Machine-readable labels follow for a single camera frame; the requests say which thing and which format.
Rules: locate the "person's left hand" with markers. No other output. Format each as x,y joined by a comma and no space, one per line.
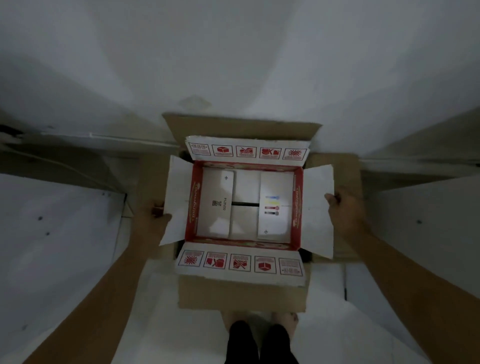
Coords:
150,223

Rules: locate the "person's right hand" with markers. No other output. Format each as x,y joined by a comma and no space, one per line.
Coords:
347,212

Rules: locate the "white and red carton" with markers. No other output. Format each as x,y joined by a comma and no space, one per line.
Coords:
318,210

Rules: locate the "large plain brown carton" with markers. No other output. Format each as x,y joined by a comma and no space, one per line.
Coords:
240,298

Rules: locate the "person's right forearm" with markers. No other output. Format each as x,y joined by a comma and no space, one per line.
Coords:
416,285

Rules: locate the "person's left forearm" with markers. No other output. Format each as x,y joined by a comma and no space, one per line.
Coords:
93,307

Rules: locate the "person's right foot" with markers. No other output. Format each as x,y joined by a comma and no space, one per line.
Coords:
287,319

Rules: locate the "person's right leg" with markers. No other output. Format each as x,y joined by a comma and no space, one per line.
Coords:
279,347

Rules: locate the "person's leg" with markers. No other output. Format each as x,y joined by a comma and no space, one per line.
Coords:
279,347
242,345

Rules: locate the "person's left leg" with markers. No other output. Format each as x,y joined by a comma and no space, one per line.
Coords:
242,345

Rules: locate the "white packet with barcode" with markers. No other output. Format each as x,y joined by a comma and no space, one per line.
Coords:
215,202

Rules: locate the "white packet with coloured marks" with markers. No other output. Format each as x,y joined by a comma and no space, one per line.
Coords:
275,225

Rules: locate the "white cabinet side panel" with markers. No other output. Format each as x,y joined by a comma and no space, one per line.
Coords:
431,232

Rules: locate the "plain white packet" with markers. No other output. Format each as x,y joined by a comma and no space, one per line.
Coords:
246,185
244,223

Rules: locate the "white cabinet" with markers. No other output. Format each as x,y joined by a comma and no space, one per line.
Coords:
56,255

